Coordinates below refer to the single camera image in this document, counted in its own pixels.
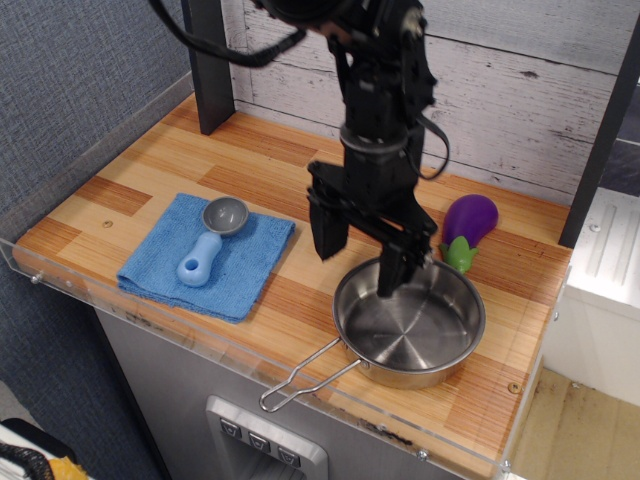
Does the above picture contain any silver steel pan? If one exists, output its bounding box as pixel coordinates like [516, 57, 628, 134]
[259, 259, 486, 413]

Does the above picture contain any clear acrylic table guard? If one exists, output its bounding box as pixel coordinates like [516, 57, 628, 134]
[2, 99, 569, 479]

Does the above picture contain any white side counter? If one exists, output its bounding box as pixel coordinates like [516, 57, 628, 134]
[541, 188, 639, 405]

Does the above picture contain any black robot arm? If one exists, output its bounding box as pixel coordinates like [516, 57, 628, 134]
[256, 1, 443, 297]

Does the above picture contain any grey cabinet with dispenser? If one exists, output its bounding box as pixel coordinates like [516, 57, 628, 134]
[93, 305, 481, 480]

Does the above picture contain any black upright post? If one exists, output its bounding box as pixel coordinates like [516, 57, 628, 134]
[181, 0, 235, 135]
[558, 19, 639, 248]

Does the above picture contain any blue grey toy scoop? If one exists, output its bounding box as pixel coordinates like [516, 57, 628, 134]
[176, 196, 249, 287]

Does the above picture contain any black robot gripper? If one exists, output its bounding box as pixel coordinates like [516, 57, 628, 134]
[308, 147, 437, 298]

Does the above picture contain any black braided hose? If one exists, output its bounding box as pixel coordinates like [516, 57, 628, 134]
[0, 442, 54, 480]

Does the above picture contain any black right upright post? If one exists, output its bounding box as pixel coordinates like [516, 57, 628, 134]
[558, 19, 639, 248]

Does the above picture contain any blue folded rag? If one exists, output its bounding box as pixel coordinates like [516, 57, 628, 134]
[117, 193, 295, 324]

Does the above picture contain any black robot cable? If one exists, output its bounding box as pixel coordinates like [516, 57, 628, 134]
[147, 0, 451, 182]

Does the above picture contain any black left upright post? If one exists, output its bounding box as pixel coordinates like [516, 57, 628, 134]
[181, 0, 235, 135]

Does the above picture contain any purple toy eggplant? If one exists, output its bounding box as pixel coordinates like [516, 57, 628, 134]
[439, 194, 499, 274]

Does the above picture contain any yellow object bottom left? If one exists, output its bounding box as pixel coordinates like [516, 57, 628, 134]
[49, 457, 90, 480]

